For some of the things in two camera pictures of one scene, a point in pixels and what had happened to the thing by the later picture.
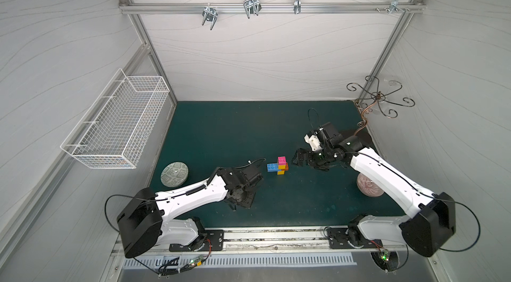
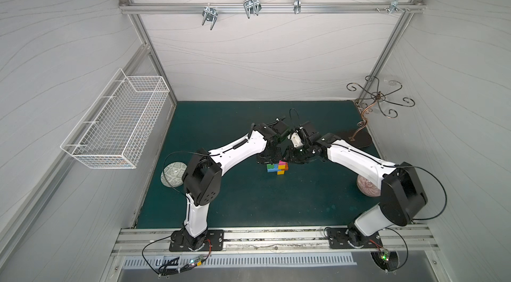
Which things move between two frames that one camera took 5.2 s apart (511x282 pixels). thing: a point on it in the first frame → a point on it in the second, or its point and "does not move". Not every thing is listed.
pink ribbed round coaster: (367, 187) does not move
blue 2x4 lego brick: (273, 167) does not move
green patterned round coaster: (174, 174) does not move
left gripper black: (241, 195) → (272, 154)
